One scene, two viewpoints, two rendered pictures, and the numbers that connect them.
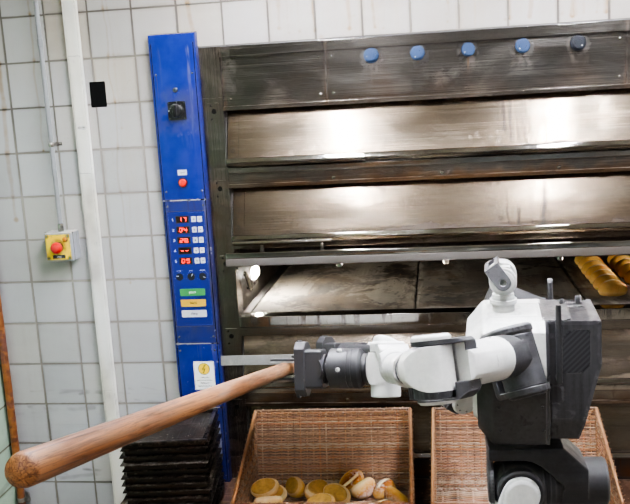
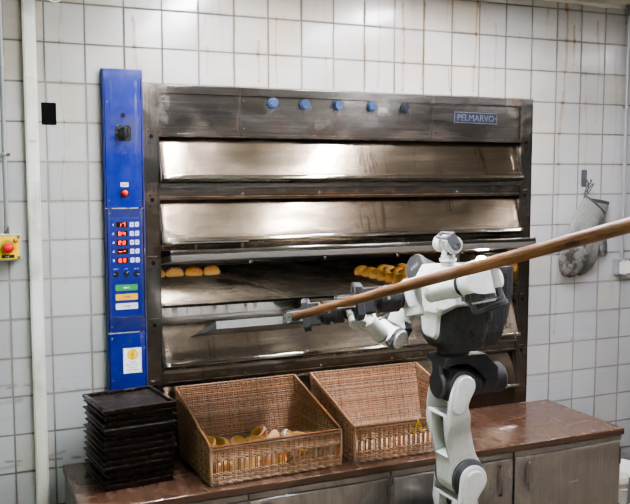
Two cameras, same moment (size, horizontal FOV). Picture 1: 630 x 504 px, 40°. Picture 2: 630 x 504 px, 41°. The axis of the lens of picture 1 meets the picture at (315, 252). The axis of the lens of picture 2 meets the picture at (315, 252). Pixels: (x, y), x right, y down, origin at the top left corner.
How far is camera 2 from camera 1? 1.62 m
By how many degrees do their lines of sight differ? 32
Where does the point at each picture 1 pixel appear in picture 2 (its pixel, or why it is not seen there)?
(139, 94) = (87, 116)
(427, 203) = (308, 216)
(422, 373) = (480, 282)
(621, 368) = not seen: hidden behind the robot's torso
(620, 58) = (428, 121)
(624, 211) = (431, 223)
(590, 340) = (507, 279)
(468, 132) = (337, 164)
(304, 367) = not seen: hidden behind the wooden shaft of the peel
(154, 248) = (91, 250)
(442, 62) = (320, 113)
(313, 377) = (370, 305)
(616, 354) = not seen: hidden behind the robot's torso
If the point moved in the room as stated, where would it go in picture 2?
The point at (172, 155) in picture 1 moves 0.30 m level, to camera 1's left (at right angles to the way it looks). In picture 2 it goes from (116, 169) to (39, 169)
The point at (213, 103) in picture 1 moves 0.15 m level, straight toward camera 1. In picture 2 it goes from (151, 129) to (168, 127)
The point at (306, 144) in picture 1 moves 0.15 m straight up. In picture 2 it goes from (224, 167) to (224, 131)
